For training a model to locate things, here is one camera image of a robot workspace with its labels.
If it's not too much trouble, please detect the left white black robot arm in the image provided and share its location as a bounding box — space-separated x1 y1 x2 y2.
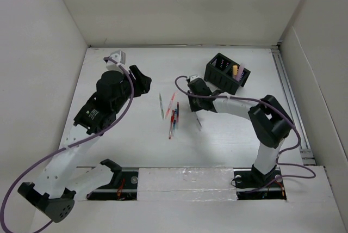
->
18 65 152 223

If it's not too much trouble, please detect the blue clear pen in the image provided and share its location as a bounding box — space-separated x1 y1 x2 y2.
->
172 102 179 136

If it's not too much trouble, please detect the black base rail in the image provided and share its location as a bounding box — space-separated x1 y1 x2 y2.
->
87 167 287 202

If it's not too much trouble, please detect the red clear pen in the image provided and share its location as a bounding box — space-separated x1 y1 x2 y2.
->
169 110 175 139

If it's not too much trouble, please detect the black pen organizer box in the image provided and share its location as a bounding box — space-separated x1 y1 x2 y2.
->
203 53 251 95

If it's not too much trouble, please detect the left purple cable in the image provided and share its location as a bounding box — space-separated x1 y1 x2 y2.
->
0 57 135 233

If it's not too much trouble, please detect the purple highlighter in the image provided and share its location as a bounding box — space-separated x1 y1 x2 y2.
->
235 64 245 81

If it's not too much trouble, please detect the pink clear pen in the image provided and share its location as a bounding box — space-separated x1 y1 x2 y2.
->
165 91 178 119

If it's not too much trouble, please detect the orange highlighter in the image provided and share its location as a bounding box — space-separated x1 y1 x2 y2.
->
232 65 238 77

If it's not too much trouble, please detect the aluminium side rail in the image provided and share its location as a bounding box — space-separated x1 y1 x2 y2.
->
271 46 316 166

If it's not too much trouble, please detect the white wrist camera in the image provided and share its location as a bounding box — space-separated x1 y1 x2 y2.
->
186 75 200 83
103 50 126 70

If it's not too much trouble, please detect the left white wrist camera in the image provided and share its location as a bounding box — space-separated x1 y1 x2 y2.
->
103 50 126 70

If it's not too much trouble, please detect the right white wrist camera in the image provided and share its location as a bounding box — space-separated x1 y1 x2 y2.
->
186 75 200 83

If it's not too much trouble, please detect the green clear pen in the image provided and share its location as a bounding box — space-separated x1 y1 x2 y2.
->
158 93 165 120

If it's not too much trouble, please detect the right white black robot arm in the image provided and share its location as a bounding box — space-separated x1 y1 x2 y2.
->
187 75 293 188

